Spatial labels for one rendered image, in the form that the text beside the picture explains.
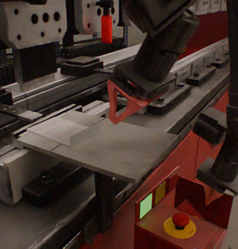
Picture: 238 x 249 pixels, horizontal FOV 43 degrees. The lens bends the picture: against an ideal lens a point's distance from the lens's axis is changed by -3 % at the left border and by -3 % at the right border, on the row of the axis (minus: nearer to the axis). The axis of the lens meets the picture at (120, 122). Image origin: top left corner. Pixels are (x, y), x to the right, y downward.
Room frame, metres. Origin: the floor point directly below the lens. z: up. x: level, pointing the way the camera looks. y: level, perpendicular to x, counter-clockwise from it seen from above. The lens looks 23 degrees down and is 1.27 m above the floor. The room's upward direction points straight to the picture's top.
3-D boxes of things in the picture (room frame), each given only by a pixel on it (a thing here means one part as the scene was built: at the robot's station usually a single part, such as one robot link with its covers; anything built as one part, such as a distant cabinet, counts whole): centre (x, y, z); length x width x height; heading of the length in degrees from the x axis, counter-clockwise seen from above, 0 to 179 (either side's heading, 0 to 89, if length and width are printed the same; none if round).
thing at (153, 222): (0.57, -0.15, 0.75); 0.20 x 0.16 x 0.18; 142
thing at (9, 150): (0.67, 0.14, 0.92); 0.39 x 0.06 x 0.10; 149
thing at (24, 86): (0.62, 0.17, 1.13); 0.10 x 0.02 x 0.10; 149
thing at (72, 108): (0.64, 0.16, 0.98); 0.20 x 0.03 x 0.03; 149
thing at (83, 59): (1.08, 0.07, 1.01); 0.26 x 0.12 x 0.05; 59
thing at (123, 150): (0.54, 0.04, 1.00); 0.26 x 0.18 x 0.01; 59
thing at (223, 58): (1.79, -0.60, 0.89); 0.30 x 0.05 x 0.03; 149
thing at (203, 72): (1.45, -0.40, 0.89); 0.30 x 0.05 x 0.03; 149
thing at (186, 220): (0.53, -0.13, 0.79); 0.04 x 0.04 x 0.04
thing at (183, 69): (1.70, -0.48, 0.92); 1.67 x 0.06 x 0.10; 149
